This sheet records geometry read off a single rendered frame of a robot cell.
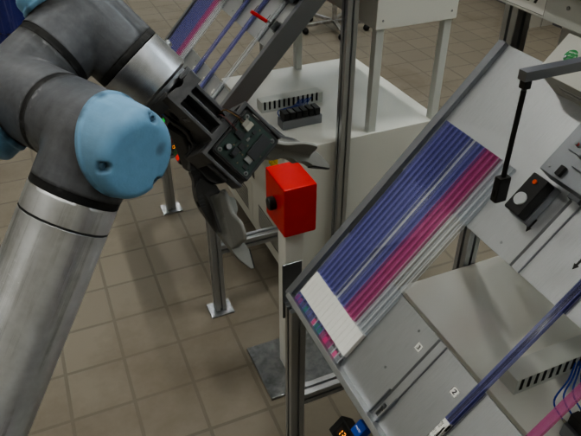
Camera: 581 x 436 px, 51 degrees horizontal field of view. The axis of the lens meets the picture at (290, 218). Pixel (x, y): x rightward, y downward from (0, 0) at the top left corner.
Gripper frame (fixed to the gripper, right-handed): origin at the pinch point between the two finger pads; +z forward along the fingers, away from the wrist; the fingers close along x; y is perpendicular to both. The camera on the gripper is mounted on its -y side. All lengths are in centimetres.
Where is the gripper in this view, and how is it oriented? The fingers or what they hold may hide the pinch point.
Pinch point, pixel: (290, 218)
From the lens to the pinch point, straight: 71.2
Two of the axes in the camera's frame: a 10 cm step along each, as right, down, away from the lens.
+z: 6.9, 6.5, 3.2
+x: 5.8, -7.6, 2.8
